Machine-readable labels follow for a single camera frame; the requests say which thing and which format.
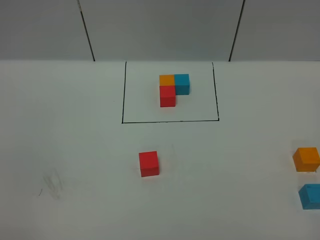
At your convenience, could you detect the template red block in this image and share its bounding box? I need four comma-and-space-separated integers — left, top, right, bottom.
159, 85, 176, 108

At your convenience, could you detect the template orange block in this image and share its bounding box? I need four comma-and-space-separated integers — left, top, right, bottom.
159, 74, 175, 86

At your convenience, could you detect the template blue block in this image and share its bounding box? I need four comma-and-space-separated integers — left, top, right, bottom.
174, 74, 190, 95

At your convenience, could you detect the loose blue block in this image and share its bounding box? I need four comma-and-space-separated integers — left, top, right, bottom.
298, 184, 320, 210

